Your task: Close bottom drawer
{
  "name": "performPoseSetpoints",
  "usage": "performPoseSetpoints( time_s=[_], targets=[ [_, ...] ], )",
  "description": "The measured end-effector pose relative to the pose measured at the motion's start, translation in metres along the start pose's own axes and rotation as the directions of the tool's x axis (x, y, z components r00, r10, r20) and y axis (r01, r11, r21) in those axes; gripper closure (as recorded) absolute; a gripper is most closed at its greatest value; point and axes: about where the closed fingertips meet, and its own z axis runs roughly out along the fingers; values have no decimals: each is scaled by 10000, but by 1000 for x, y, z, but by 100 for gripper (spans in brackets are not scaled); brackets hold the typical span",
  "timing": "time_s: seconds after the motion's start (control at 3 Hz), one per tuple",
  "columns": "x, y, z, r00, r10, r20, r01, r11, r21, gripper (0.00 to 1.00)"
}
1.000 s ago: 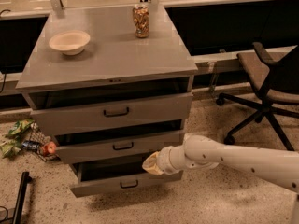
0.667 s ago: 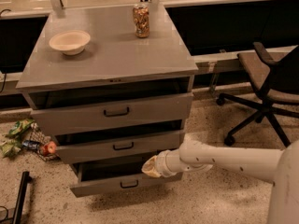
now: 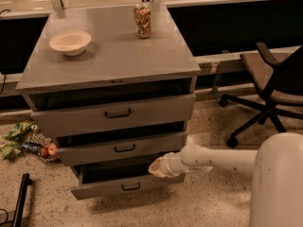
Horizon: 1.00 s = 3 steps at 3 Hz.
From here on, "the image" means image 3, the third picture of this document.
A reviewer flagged grey bottom drawer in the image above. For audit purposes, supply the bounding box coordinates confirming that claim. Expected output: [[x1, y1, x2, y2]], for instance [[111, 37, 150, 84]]
[[71, 154, 185, 200]]

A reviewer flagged grey drawer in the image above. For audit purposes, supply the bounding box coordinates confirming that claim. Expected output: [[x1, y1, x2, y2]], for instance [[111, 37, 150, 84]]
[[71, 154, 185, 200], [32, 94, 195, 137], [57, 131, 187, 166]]

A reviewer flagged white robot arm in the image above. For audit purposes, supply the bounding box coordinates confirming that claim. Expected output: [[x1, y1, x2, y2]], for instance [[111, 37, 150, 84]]
[[149, 132, 303, 227]]

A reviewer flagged grey middle drawer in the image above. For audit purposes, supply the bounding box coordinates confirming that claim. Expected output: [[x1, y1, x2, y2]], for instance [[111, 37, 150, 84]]
[[57, 131, 187, 166]]

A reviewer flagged grey drawer cabinet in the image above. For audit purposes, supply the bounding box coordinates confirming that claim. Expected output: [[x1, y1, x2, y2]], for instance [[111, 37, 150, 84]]
[[15, 3, 202, 172]]

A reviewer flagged grey top drawer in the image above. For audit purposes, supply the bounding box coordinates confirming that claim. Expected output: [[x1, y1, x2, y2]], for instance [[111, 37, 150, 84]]
[[32, 94, 195, 137]]

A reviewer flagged red apple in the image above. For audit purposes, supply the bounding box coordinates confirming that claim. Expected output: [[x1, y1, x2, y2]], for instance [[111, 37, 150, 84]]
[[43, 143, 58, 158]]

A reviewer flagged black office chair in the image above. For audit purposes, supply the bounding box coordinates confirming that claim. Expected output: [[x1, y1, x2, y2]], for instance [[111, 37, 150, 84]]
[[219, 43, 303, 148]]

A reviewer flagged blue can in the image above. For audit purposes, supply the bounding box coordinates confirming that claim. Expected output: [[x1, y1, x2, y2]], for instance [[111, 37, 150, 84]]
[[23, 142, 41, 152]]

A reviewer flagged black metal stand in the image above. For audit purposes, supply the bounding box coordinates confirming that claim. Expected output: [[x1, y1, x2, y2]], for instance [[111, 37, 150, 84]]
[[0, 173, 32, 227]]

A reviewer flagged patterned drink can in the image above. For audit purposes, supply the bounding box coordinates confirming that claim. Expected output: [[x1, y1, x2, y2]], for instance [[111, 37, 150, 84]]
[[134, 3, 152, 39]]

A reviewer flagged green chip bag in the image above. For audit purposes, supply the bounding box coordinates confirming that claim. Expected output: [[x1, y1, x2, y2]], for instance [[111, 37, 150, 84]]
[[6, 120, 34, 140]]

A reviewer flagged white paper bowl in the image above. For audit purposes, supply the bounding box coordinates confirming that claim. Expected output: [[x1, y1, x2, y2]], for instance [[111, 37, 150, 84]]
[[49, 30, 92, 56]]

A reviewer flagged green snack bag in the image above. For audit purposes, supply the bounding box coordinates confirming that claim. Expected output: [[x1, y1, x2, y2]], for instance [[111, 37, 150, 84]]
[[0, 142, 22, 160]]

